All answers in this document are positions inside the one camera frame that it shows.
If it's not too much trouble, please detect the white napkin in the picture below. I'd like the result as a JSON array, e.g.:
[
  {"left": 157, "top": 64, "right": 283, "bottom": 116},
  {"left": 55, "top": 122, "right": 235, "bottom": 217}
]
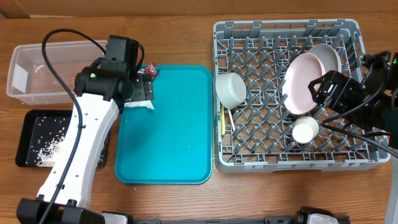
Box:
[{"left": 124, "top": 100, "right": 154, "bottom": 110}]

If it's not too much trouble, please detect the silver red foil wrapper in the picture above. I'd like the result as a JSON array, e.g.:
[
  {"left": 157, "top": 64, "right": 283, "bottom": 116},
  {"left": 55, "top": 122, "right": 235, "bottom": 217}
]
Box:
[{"left": 138, "top": 63, "right": 159, "bottom": 80}]

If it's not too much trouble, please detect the grey round plate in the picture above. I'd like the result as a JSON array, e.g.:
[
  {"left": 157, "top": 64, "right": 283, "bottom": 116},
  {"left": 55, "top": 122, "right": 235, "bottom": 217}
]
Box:
[{"left": 308, "top": 44, "right": 342, "bottom": 73}]

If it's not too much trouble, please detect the pink round plate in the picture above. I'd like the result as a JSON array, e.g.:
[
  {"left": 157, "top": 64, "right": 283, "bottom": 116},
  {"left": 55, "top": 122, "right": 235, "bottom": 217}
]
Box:
[{"left": 282, "top": 53, "right": 325, "bottom": 114}]

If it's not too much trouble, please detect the white cup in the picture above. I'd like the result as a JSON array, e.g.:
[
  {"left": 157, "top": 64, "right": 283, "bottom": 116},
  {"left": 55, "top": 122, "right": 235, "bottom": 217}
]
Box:
[{"left": 292, "top": 116, "right": 319, "bottom": 144}]

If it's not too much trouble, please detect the yellow plastic spoon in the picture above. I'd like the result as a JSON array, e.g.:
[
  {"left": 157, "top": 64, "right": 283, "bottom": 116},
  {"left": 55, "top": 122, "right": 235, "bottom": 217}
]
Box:
[{"left": 220, "top": 105, "right": 226, "bottom": 136}]

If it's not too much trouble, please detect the grey bowl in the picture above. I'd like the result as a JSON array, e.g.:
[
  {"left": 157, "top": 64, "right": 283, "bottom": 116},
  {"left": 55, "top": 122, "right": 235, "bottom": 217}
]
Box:
[{"left": 215, "top": 73, "right": 246, "bottom": 110}]

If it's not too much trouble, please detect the white rice heap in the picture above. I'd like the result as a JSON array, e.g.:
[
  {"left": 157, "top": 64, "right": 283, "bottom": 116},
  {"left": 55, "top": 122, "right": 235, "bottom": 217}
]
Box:
[{"left": 30, "top": 116, "right": 105, "bottom": 168}]

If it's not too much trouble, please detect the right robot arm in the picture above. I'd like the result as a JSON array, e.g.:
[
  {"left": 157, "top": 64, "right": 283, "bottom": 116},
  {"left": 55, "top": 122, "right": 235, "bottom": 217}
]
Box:
[{"left": 308, "top": 50, "right": 397, "bottom": 223}]

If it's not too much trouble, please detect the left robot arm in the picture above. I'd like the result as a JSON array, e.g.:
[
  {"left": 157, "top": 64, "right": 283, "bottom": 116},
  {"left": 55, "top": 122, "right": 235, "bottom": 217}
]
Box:
[{"left": 16, "top": 32, "right": 154, "bottom": 223}]

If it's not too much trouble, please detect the grey dishwasher rack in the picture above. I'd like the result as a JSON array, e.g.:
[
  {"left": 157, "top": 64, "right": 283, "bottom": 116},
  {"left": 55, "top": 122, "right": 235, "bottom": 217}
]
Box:
[{"left": 213, "top": 19, "right": 390, "bottom": 173}]

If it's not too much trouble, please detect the teal serving tray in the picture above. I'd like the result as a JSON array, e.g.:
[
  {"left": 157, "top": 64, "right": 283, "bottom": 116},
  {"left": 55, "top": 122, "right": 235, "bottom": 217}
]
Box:
[{"left": 114, "top": 65, "right": 213, "bottom": 184}]

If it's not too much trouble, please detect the black plastic tray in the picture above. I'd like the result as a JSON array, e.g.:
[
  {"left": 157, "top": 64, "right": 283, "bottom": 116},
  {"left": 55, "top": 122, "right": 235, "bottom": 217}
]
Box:
[{"left": 15, "top": 109, "right": 109, "bottom": 168}]

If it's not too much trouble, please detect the clear plastic bin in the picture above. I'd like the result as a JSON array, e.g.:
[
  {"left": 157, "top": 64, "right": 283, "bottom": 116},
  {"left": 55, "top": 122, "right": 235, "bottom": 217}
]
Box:
[{"left": 6, "top": 40, "right": 104, "bottom": 105}]

